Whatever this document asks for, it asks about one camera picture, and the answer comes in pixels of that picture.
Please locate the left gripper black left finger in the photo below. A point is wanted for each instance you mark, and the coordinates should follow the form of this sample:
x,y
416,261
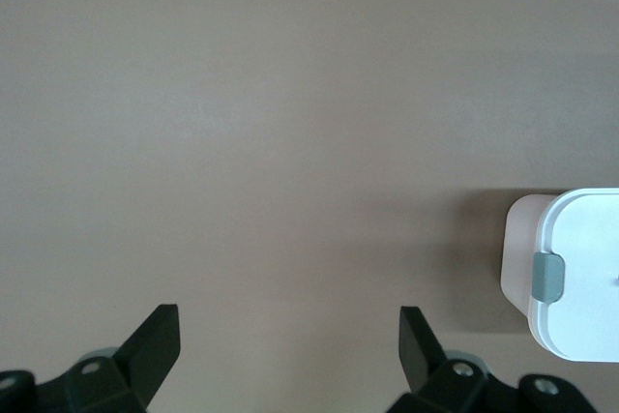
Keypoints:
x,y
145,360

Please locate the pink plastic storage box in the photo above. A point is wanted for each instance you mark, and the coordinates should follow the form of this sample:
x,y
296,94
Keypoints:
x,y
520,248

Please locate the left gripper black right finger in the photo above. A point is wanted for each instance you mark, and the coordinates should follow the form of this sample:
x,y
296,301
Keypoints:
x,y
421,360

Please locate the white box lid grey clips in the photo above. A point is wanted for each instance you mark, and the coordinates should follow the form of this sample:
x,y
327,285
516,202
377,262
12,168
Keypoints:
x,y
590,248

